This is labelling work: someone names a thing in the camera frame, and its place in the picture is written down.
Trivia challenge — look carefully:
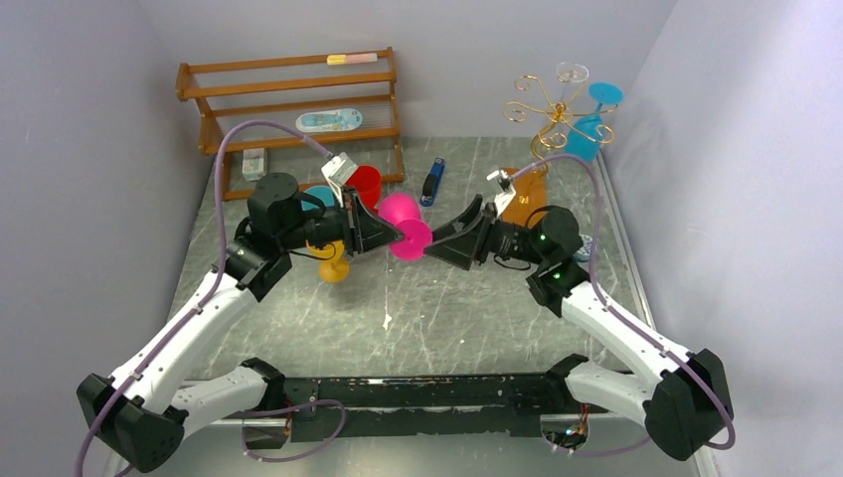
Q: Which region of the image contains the yellow pink eraser bar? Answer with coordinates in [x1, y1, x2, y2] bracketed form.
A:
[326, 52, 379, 67]

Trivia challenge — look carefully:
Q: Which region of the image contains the teal plastic wine glass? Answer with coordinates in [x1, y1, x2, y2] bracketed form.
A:
[301, 185, 336, 211]

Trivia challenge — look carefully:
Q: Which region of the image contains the blue hanging wine glass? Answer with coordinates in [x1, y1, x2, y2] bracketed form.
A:
[563, 82, 624, 162]

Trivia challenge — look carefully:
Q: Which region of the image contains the small teal white box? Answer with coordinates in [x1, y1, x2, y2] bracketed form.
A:
[242, 148, 267, 182]

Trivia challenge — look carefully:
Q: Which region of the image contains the clear wine glass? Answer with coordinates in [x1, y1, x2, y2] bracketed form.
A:
[556, 62, 590, 111]

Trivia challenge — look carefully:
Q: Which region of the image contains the yellow plastic wine glass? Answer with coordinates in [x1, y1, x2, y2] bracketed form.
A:
[307, 240, 350, 283]

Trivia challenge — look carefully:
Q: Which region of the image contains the red plastic wine glass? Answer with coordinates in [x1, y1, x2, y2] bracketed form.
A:
[346, 165, 382, 209]

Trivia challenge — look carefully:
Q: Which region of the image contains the blue stapler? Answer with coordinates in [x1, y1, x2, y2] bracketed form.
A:
[420, 157, 446, 207]

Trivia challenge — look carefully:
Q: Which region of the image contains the pink plastic wine glass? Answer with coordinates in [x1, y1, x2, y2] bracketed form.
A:
[379, 193, 432, 261]

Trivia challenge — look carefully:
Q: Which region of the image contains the wooden shelf rack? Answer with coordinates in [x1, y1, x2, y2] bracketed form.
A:
[175, 47, 406, 184]

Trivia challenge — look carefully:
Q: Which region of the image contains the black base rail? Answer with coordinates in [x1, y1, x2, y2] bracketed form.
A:
[219, 372, 610, 451]

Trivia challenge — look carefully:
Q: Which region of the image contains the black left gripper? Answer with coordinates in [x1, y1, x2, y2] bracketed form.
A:
[282, 188, 406, 259]

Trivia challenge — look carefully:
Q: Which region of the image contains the blue white oval package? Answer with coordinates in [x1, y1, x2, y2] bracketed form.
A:
[295, 108, 364, 133]

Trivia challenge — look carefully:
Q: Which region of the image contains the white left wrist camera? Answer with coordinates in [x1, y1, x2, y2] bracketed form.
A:
[321, 152, 359, 206]

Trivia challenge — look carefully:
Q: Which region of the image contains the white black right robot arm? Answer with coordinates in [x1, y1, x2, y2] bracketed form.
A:
[424, 198, 736, 461]

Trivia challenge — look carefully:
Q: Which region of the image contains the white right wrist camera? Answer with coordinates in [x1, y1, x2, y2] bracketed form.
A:
[486, 169, 516, 218]

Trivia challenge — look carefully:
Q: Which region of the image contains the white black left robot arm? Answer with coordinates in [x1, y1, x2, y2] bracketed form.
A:
[77, 173, 403, 473]

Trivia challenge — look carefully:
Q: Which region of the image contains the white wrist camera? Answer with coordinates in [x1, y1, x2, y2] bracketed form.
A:
[321, 152, 359, 206]
[486, 169, 516, 218]

